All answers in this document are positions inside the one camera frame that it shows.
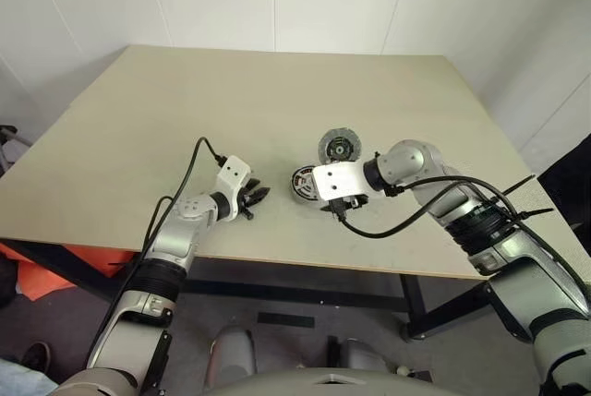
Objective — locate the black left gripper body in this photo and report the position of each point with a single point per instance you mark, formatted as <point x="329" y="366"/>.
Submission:
<point x="245" y="202"/>

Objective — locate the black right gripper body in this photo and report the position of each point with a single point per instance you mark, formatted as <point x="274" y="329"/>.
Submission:
<point x="344" y="206"/>

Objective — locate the grey motor housing copper windings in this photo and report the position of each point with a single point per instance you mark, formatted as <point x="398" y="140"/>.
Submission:
<point x="300" y="197"/>

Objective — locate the round white stator disc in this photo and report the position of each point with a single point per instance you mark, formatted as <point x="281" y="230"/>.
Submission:
<point x="305" y="183"/>

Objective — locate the round grey motor disc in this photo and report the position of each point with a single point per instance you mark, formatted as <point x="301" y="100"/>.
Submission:
<point x="339" y="147"/>

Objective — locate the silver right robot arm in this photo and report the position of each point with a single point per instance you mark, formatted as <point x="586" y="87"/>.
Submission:
<point x="415" y="160"/>

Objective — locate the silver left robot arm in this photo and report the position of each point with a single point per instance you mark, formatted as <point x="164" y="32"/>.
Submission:
<point x="173" y="239"/>

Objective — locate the black flat floor plate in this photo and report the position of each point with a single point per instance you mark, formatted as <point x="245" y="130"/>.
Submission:
<point x="285" y="320"/>

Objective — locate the grey rounded shape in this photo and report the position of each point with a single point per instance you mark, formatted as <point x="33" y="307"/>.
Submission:
<point x="231" y="354"/>
<point x="367" y="356"/>

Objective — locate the orange box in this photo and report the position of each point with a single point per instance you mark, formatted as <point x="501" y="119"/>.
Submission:
<point x="92" y="260"/>

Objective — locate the black zip tie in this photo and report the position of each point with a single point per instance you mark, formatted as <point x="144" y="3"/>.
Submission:
<point x="535" y="213"/>
<point x="519" y="185"/>

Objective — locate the grey robot torso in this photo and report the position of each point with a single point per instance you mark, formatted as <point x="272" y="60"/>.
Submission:
<point x="323" y="384"/>

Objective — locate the black object beside table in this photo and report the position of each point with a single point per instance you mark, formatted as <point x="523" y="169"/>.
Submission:
<point x="568" y="183"/>

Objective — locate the grey metal stand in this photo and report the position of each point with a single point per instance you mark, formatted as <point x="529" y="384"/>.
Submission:
<point x="11" y="142"/>

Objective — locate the dark shoe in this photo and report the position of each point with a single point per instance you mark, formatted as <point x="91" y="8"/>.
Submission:
<point x="37" y="356"/>

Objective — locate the blue jeans leg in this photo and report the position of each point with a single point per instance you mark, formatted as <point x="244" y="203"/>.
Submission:
<point x="23" y="380"/>

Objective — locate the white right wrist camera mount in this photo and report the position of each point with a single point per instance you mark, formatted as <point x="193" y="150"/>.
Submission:
<point x="339" y="179"/>

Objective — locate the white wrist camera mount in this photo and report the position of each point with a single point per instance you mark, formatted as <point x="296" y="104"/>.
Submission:
<point x="233" y="172"/>
<point x="339" y="179"/>

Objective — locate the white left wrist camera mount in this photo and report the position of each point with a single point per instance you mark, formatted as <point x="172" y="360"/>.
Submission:
<point x="233" y="172"/>

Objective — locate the black metal table frame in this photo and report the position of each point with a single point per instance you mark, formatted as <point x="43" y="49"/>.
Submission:
<point x="295" y="296"/>

